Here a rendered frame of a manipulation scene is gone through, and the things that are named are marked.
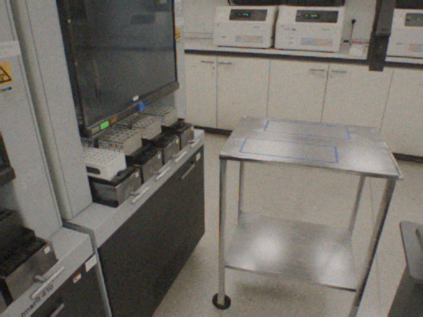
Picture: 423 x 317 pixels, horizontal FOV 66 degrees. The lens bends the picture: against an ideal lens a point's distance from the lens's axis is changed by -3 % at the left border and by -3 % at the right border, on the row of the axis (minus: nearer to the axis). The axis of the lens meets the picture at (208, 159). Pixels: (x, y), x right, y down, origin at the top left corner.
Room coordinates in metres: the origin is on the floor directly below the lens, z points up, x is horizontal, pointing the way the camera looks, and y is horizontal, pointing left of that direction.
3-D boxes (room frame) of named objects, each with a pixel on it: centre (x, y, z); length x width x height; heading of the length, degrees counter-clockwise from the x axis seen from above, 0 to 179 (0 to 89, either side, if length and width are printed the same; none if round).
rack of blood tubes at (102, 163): (1.00, 0.43, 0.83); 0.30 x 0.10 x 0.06; 68
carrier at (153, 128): (1.25, 0.23, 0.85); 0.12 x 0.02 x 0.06; 158
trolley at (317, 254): (1.21, -0.39, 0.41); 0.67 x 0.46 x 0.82; 74
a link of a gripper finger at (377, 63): (0.72, -0.37, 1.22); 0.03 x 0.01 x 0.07; 68
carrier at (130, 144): (1.11, 0.28, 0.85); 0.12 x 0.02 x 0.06; 159
